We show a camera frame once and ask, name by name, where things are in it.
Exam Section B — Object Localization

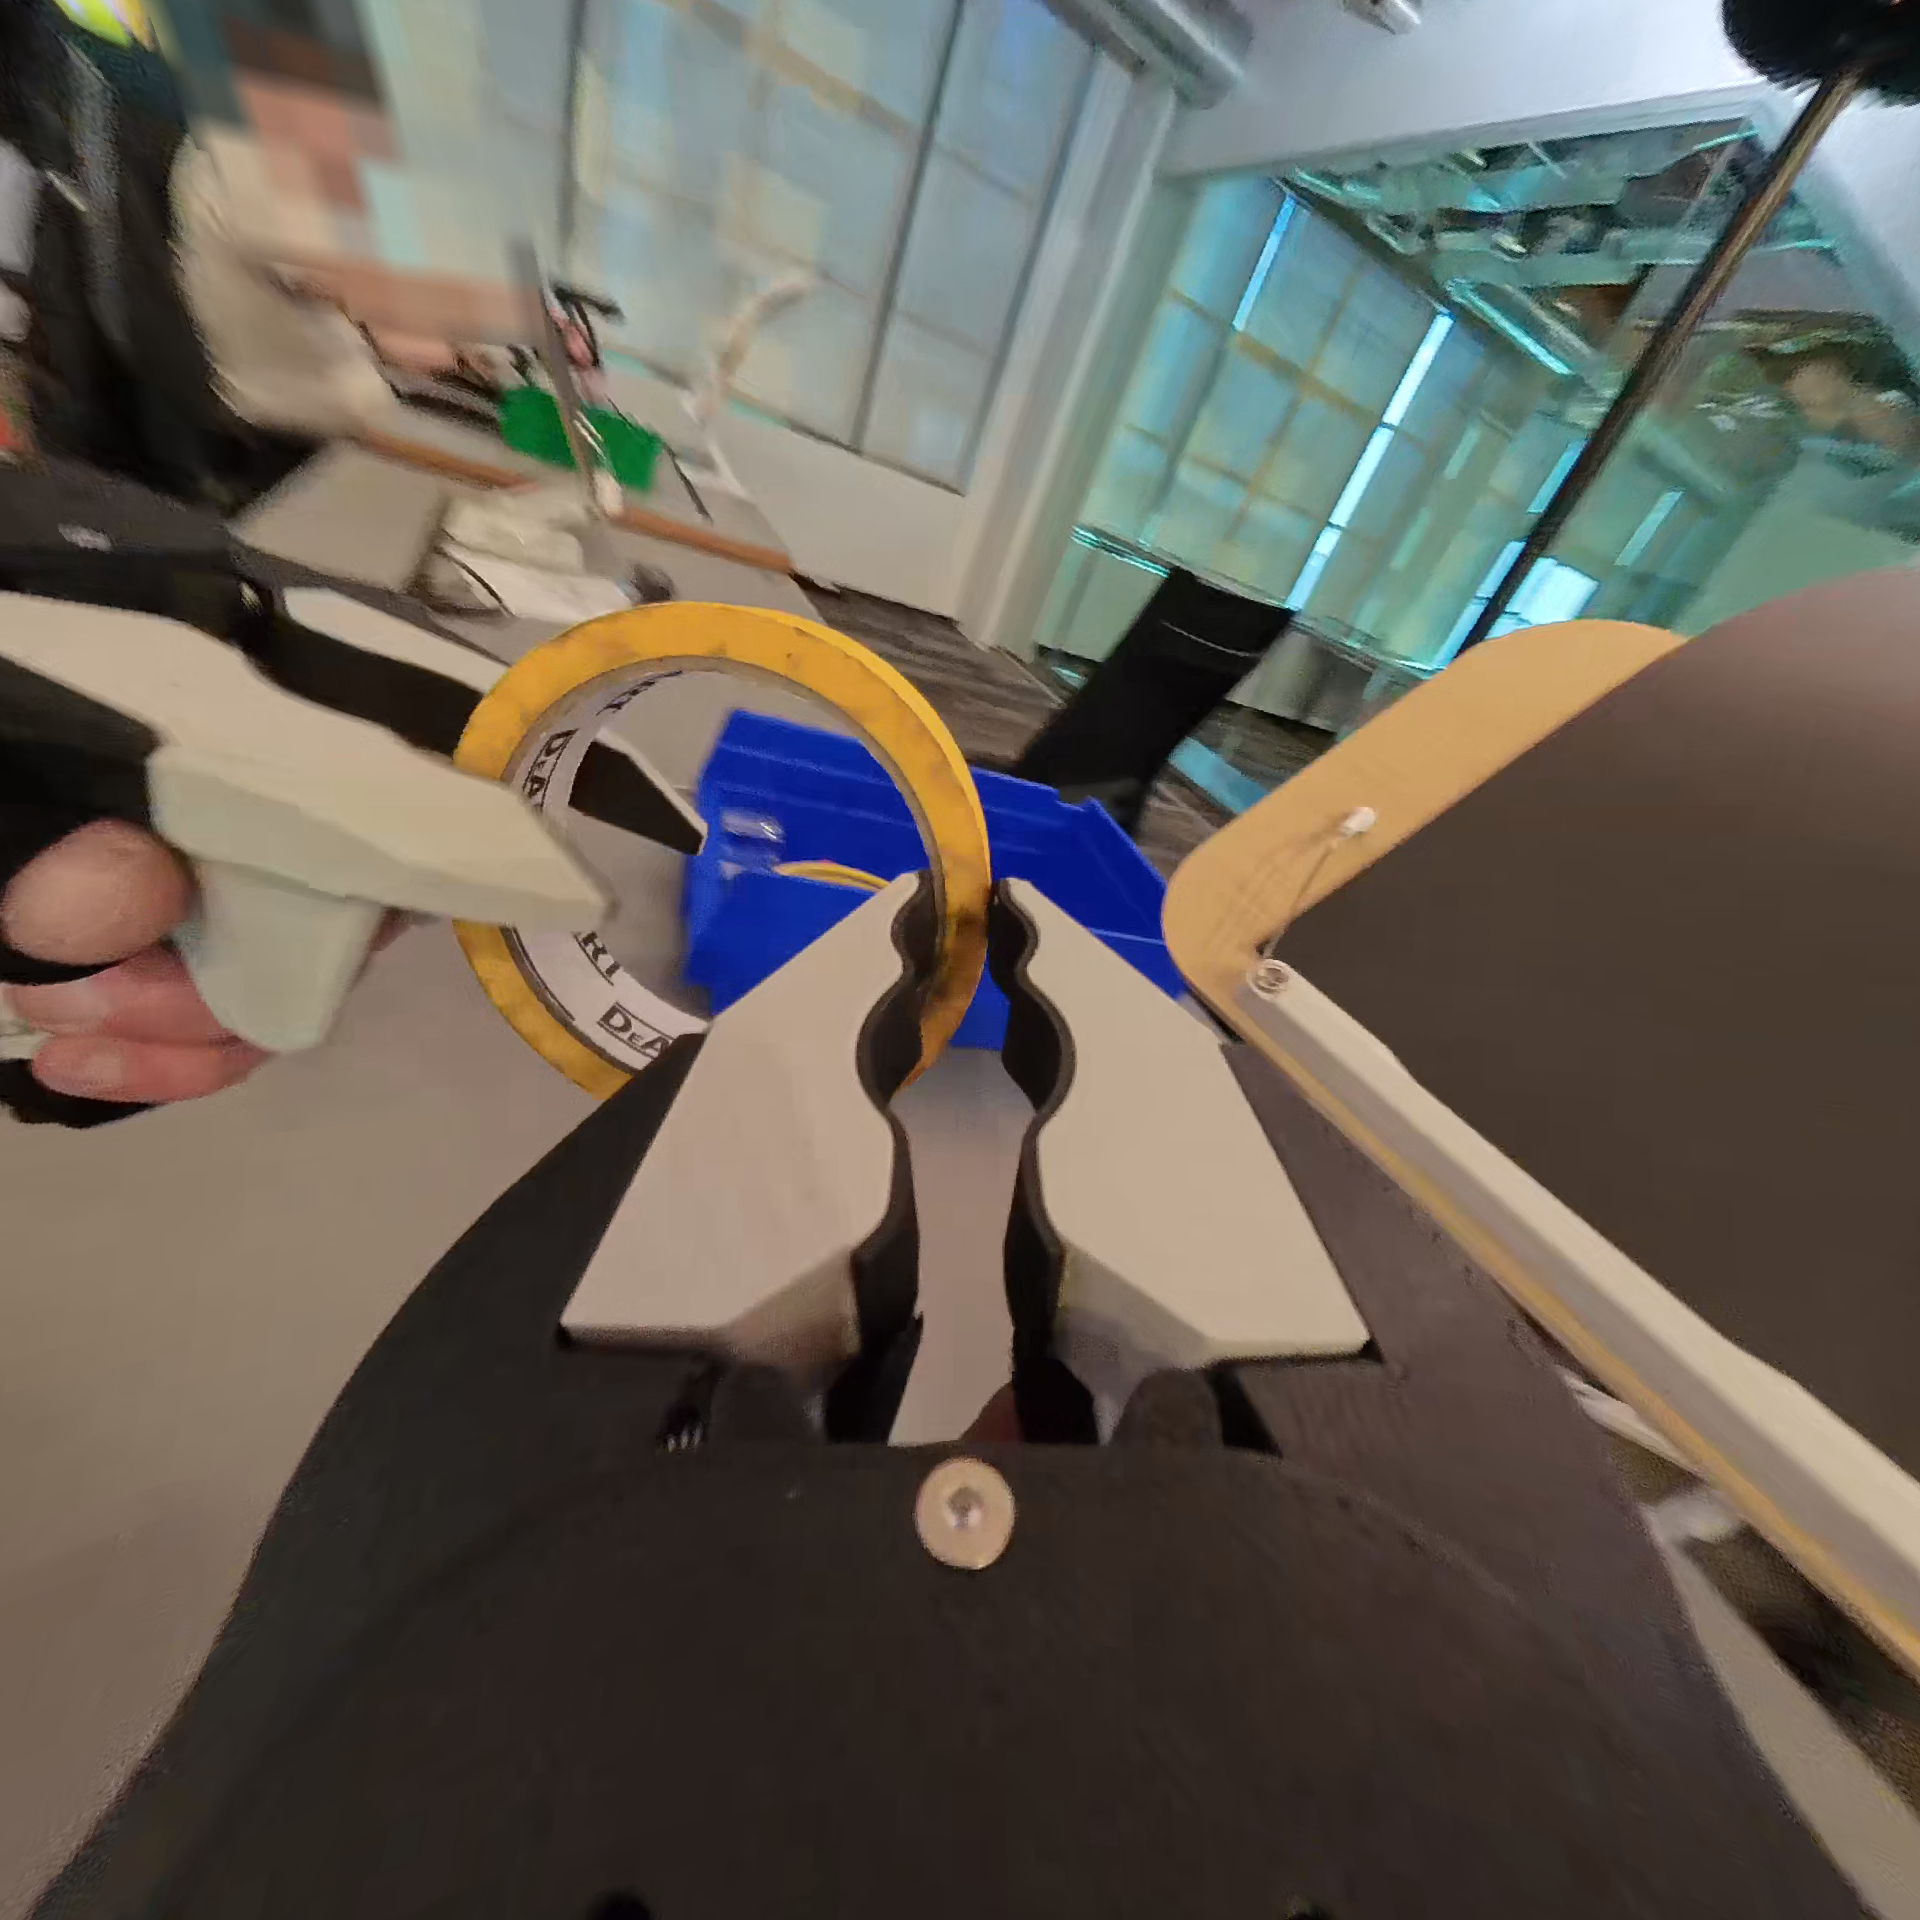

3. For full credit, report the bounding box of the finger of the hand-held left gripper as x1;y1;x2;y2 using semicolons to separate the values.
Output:
243;584;710;863
0;592;618;931

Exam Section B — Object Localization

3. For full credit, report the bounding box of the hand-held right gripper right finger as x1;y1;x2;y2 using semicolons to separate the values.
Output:
990;876;1374;1409

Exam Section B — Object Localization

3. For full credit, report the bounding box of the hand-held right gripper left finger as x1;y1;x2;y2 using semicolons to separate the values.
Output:
558;869;927;1424

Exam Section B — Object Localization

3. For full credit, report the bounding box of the blue plastic bin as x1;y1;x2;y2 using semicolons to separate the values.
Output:
677;708;1189;1055

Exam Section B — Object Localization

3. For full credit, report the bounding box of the yellow masking tape roll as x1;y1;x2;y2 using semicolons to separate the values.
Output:
450;600;995;1103

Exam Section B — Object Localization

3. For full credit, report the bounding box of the person's left hand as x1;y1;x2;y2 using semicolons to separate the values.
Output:
0;816;280;1108

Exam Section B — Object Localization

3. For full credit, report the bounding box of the white tablet stand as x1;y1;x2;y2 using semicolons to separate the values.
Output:
432;492;674;606

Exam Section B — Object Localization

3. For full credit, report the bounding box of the black office chair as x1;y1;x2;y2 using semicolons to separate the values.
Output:
0;29;204;503
1015;564;1295;838

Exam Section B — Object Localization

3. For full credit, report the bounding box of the green bin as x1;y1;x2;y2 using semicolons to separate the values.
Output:
494;384;666;498

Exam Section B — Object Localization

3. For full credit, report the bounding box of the grey tablet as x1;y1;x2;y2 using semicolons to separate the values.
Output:
514;235;639;584

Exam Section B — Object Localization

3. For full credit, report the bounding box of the white tilted board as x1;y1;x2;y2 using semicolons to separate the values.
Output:
682;265;823;439

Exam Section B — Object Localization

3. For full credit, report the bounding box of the wooden board with black panel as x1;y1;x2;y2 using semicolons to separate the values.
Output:
1157;565;1920;1686

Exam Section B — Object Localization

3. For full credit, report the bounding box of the black disc pole stand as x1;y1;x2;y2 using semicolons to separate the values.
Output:
1474;0;1920;650

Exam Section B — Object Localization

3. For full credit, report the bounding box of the small white plug cable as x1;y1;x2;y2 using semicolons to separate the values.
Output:
1255;803;1384;996

